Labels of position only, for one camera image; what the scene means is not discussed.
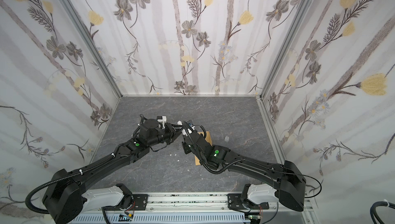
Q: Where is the black cable bottom right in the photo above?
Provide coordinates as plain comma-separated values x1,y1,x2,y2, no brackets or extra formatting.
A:
370,200,395,224

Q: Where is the white perforated cable duct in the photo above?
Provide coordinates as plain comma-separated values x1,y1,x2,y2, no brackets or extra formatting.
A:
66,213,251,224

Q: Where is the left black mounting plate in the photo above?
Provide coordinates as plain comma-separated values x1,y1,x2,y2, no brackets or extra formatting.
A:
104,194,149,211

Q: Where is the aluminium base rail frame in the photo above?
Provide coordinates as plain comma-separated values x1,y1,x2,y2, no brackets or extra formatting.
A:
72,192,319,224

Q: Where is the brown kraft envelope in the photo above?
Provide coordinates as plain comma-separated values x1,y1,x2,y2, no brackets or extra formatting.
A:
194,131,213,166

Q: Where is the left black corrugated cable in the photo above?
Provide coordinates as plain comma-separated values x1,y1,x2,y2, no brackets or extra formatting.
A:
25,152,118,224

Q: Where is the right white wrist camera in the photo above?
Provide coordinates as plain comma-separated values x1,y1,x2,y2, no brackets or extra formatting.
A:
186,120,195,131

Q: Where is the black mounting plate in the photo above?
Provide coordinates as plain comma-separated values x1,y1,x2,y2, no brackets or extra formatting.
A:
104,194,149,211
227,193,269,213

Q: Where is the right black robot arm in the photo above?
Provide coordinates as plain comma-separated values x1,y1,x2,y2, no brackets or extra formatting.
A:
183,122,307,212

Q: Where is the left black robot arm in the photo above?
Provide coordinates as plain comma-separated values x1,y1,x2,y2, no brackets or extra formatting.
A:
42,118,183,224

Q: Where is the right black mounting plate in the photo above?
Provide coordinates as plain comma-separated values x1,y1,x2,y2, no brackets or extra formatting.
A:
227,193,269,213

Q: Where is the white glue stick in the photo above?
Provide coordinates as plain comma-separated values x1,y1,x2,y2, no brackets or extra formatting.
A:
177,121,187,137

